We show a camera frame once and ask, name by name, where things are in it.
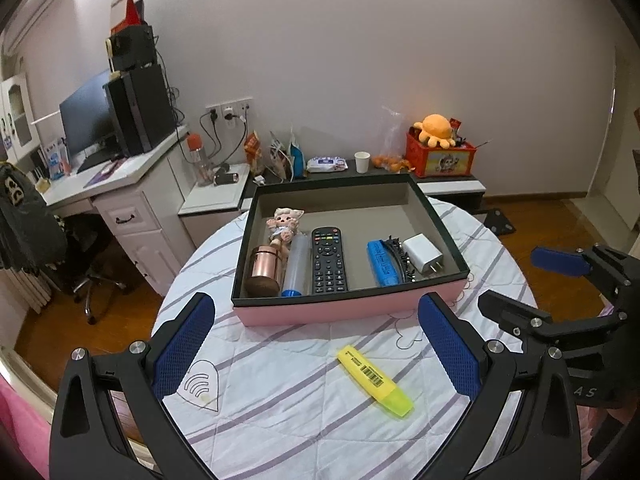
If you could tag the wet wipes pack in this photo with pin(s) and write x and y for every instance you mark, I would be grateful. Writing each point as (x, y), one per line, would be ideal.
(326, 164)

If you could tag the white computer desk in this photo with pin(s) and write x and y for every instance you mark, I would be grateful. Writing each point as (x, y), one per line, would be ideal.
(139, 202)

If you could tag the orange snack bag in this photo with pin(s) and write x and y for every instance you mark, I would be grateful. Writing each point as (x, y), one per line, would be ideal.
(253, 154)

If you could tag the red cartoon storage box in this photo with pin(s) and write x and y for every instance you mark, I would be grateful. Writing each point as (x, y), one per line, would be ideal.
(438, 162)

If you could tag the white air conditioner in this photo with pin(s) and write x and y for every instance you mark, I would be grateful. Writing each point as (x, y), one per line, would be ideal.
(22, 22)

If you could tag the bag of oranges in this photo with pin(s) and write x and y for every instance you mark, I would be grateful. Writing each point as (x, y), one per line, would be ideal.
(390, 143)

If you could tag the black pc tower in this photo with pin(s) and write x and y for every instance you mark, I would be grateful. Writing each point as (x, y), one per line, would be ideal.
(140, 110)

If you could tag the blue highlighter marker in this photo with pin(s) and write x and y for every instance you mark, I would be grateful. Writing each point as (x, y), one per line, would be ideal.
(381, 264)

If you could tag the blue snack bag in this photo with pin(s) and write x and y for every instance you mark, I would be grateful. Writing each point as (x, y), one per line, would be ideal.
(298, 161)

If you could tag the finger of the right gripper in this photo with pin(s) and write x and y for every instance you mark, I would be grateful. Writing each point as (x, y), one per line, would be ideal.
(512, 316)
(565, 263)

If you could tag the black office chair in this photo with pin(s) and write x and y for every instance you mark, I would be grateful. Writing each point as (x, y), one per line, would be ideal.
(87, 238)

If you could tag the person's right hand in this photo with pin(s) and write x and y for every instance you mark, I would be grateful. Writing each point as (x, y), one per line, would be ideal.
(591, 419)

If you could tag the black tv remote control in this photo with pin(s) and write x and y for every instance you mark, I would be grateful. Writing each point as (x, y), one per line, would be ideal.
(328, 263)

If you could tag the white glass-door cabinet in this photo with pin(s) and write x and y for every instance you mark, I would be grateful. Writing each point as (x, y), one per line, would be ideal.
(19, 135)

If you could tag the yellow highlighter marker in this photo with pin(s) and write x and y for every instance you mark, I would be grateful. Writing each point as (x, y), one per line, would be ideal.
(374, 382)

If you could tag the white usb wall charger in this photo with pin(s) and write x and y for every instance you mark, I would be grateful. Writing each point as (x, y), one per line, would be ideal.
(423, 254)

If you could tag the red white desk calendar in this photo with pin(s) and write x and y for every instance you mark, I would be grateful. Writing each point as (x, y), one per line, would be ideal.
(125, 13)

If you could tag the white wall power outlet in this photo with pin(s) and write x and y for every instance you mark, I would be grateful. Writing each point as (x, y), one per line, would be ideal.
(231, 114)

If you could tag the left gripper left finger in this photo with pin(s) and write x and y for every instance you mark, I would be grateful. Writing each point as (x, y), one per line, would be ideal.
(87, 440)

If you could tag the low black white cabinet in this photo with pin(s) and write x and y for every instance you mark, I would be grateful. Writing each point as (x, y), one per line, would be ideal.
(208, 209)

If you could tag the dark jacket on chair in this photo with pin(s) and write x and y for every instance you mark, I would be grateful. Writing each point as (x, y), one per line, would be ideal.
(31, 237)

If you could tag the black cylindrical bluetooth speaker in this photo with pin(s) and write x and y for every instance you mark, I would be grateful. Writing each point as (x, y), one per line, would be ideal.
(226, 178)

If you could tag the rose gold metal canister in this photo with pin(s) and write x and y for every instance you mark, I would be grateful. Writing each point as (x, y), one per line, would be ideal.
(264, 277)

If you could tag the clear tube blue cap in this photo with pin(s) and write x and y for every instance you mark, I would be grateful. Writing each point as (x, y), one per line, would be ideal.
(298, 266)

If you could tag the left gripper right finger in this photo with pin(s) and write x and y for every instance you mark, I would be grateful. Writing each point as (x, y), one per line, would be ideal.
(543, 440)

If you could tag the black speaker box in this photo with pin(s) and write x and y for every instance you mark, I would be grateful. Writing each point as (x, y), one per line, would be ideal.
(132, 47)

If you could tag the pink pig-eared doll figure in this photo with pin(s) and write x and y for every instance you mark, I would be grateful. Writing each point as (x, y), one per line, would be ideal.
(283, 226)

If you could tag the white striped quilt cover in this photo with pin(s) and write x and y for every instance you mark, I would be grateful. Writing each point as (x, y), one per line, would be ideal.
(275, 403)

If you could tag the orange-lid glass bottle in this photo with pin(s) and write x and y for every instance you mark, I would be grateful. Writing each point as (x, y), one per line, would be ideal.
(200, 160)

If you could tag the black computer monitor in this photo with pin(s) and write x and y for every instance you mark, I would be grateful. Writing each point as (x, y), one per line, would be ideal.
(87, 122)

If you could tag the white paper cup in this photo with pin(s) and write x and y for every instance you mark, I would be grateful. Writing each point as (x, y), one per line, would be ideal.
(362, 162)

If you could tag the pink bedding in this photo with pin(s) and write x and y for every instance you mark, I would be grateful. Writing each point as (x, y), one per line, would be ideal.
(28, 429)

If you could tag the pink black tray box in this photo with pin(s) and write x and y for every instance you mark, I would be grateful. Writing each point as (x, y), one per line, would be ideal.
(364, 297)

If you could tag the orange octopus plush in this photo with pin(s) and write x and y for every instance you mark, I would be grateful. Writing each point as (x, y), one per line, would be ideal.
(435, 131)

